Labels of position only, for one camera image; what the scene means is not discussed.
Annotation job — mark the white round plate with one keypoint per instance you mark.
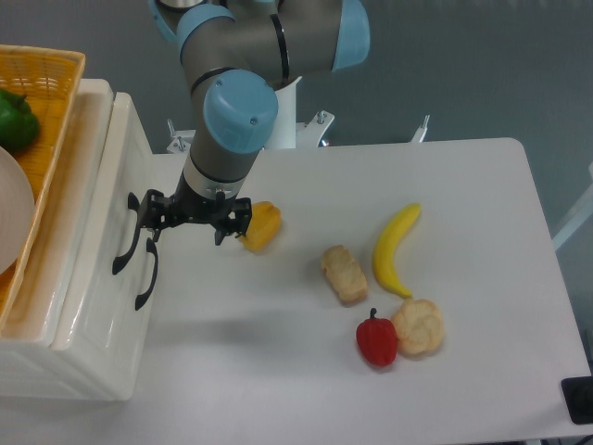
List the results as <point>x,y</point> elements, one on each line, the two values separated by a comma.
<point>17,209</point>

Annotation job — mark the black top drawer handle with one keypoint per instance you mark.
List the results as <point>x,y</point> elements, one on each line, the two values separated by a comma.
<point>121,261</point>

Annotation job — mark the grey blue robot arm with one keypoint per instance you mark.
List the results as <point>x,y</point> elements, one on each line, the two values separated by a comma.
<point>235,56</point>

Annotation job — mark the green bell pepper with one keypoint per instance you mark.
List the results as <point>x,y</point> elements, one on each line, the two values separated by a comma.
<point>19,125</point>

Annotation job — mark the oblong bread roll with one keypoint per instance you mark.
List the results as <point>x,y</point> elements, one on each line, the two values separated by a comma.
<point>344,275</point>

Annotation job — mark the yellow bell pepper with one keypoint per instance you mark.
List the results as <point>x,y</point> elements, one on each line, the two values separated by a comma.
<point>264,226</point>

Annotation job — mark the red bell pepper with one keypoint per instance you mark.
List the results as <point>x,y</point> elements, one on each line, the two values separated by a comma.
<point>377,340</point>

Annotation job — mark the black device at table edge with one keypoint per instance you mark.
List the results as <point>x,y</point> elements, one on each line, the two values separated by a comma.
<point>578,395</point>

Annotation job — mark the white frame leg right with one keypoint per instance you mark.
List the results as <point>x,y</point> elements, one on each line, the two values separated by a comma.
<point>572,220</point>

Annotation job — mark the white plastic drawer cabinet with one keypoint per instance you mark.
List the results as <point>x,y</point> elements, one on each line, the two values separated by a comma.
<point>29,367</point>

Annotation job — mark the round knotted bread bun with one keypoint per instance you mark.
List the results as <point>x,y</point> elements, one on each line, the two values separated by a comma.
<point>419,327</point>

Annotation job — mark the yellow banana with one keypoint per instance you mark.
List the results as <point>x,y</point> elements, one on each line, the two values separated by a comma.
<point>384,251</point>

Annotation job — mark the orange woven basket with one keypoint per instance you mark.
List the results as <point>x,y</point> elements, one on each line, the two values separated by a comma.
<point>50,79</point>

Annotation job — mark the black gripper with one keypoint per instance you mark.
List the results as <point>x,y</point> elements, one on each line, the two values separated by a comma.
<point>227,216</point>

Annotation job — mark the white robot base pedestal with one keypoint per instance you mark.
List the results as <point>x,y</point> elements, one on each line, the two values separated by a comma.
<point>296,120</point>

